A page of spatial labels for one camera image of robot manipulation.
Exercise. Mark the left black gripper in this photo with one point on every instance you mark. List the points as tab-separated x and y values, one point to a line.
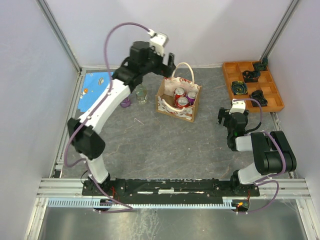
163	69

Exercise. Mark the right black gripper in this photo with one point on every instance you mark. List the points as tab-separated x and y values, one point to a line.
223	113

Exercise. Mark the red soda can back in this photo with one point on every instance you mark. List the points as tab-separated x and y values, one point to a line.
178	92

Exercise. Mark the red soda can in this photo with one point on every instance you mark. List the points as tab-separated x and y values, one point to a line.
178	92
182	102

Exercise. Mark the red soda can front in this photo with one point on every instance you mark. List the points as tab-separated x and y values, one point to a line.
182	102

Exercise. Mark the green cap glass soda bottle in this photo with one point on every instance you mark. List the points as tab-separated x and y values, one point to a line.
141	94

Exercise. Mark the purple fanta can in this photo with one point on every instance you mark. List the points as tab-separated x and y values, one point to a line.
191	96
126	102

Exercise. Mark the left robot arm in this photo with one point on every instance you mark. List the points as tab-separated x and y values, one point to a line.
84	132

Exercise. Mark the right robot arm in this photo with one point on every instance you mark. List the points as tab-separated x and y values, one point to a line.
272	153

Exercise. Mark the canvas tote bag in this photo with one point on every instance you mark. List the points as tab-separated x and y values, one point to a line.
164	102

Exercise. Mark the rolled dark sock blue-yellow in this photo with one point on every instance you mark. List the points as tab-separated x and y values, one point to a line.
239	88

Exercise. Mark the dark sock lower compartment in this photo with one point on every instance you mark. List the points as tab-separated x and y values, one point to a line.
258	95

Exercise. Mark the orange wooden divided tray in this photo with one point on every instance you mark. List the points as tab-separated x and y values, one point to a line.
233	72

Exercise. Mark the dark folded sock centre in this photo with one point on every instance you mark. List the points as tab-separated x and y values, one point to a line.
251	76

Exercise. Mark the dark sock top corner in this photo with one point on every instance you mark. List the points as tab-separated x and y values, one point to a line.
261	65

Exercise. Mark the blue patterned cloth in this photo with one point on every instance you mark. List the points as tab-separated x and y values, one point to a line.
94	85

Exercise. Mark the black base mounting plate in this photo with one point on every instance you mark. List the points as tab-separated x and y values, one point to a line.
176	191

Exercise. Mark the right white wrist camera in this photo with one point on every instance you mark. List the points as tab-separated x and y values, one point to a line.
237	106

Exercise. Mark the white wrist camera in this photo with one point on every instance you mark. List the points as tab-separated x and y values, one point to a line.
237	106
157	42

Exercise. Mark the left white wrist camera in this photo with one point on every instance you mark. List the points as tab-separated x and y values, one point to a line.
157	42

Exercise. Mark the right aluminium corner post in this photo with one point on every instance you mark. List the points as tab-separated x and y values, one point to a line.
293	4

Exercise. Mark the aluminium corner post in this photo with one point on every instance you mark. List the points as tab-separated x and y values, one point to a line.
48	14
293	4

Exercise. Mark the left aluminium corner post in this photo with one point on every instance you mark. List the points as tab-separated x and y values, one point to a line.
48	14

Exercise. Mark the aluminium frame rail front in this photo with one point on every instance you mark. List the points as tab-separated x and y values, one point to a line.
291	188

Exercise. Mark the light blue cable duct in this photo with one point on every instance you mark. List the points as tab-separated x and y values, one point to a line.
99	203

